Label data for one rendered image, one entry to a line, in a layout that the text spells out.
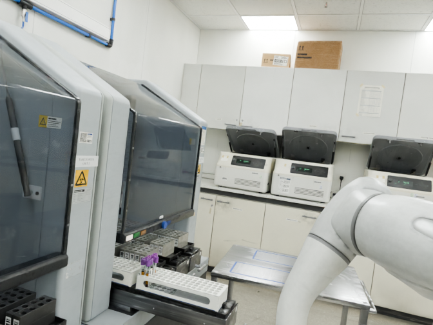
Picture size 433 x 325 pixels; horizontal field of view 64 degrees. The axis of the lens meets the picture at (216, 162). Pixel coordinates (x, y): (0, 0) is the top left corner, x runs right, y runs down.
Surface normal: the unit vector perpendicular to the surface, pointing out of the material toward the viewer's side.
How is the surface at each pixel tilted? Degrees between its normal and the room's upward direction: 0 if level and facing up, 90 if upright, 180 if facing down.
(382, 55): 90
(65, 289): 90
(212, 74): 90
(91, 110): 90
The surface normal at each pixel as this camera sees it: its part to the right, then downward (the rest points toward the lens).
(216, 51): -0.33, 0.01
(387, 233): -0.89, -0.22
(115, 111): 0.94, 0.13
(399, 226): -0.78, -0.45
